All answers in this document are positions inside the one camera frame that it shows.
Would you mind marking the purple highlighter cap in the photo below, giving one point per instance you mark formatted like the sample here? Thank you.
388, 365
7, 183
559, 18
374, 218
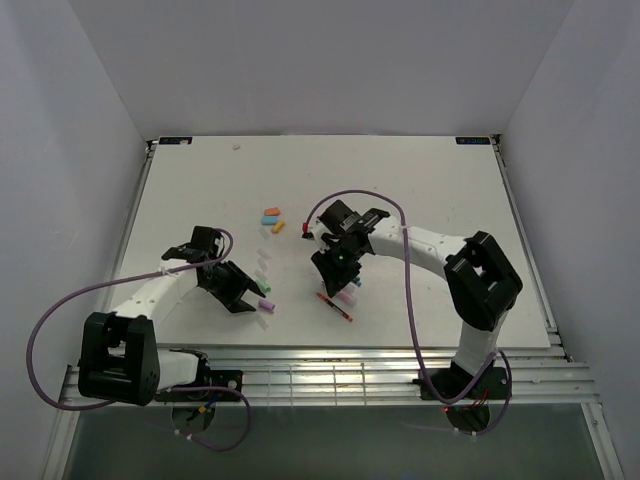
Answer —
266, 306

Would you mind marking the cream highlighter cap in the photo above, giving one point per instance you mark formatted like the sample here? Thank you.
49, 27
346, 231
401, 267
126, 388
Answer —
278, 227

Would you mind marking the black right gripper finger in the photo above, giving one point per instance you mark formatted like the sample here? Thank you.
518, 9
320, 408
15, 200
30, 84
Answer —
347, 274
327, 269

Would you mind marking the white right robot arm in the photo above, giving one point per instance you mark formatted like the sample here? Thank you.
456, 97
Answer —
482, 283

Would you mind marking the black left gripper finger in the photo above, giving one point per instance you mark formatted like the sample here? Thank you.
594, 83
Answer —
241, 306
244, 283

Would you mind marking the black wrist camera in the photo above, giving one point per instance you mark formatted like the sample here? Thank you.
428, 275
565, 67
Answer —
338, 218
207, 240

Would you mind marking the green highlighter cap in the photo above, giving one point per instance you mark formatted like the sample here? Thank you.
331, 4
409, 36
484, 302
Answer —
263, 286

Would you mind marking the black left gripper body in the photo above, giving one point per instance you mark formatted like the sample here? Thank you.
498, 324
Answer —
227, 283

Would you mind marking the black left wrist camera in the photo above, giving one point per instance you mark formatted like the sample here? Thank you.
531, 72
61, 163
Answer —
207, 240

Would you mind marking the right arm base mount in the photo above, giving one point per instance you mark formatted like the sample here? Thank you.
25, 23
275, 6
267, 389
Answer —
450, 381

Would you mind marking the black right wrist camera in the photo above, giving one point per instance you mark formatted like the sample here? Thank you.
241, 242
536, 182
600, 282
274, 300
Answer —
338, 218

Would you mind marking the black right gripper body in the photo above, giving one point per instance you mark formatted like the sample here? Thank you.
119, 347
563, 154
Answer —
345, 256

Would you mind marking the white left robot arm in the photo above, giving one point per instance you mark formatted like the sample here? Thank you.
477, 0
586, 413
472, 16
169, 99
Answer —
120, 360

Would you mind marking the orange thin pen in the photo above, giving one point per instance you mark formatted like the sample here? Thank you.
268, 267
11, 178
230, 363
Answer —
334, 306

